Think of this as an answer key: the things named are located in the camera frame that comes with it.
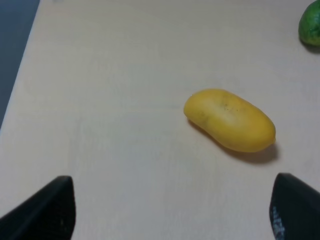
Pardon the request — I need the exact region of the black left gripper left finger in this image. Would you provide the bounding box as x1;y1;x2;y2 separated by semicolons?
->
0;175;76;240

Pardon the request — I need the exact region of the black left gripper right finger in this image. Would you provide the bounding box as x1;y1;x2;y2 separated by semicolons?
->
269;173;320;240

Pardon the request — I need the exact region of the yellow mango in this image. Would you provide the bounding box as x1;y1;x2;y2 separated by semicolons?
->
183;88;276;153

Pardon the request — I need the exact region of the green lime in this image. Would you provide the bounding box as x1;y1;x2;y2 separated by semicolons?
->
298;0;320;47

